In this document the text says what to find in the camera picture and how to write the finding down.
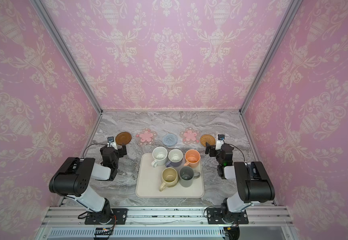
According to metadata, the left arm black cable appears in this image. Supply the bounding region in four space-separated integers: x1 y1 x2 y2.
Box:
82 143 107 159

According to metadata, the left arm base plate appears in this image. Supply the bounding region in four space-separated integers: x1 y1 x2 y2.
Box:
84 208 128 225

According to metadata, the aluminium corner post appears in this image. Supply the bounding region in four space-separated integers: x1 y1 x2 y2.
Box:
30 0 103 115
240 0 303 116

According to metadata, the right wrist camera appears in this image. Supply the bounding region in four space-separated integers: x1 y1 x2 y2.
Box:
216 134 225 150

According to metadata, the pink flower coaster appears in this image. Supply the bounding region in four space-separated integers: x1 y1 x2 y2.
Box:
180 128 201 145
136 129 157 146

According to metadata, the aluminium front rail frame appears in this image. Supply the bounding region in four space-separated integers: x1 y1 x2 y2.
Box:
35 205 299 240

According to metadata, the right aluminium corner post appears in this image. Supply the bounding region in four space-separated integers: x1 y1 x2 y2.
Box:
240 0 303 116

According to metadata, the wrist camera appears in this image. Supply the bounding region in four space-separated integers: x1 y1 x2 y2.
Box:
107 136 117 149
216 134 225 150

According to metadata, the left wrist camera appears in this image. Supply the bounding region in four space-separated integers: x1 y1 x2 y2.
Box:
107 136 117 149

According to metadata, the white ceramic mug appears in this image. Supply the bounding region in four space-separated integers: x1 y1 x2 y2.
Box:
151 147 168 168

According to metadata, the blue woven round coaster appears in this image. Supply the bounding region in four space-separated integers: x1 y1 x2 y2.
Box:
162 133 178 147

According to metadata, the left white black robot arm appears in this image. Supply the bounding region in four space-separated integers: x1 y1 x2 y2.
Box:
49 145 128 226

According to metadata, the yellow ceramic mug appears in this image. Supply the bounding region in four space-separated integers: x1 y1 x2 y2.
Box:
159 167 179 192

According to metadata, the left aluminium corner post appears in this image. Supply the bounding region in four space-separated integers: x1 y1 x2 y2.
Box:
30 0 103 115

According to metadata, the brown wooden round coaster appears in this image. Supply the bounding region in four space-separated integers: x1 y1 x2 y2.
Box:
115 132 132 146

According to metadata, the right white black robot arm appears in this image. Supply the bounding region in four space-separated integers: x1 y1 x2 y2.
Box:
205 142 275 225

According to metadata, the beige rectangular tray mat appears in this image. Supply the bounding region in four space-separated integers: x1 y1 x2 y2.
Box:
135 153 205 198

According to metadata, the grey green ceramic mug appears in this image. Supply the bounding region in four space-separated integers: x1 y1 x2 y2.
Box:
179 166 201 188

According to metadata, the lavender ceramic mug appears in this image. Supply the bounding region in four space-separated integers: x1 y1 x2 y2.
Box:
166 149 184 168

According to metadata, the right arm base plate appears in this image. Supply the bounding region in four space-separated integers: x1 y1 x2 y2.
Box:
205 207 249 225

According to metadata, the orange ceramic mug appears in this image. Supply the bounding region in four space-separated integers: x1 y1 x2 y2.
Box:
184 150 201 169

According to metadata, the tan rattan round coaster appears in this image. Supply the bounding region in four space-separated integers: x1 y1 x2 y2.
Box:
200 134 216 147

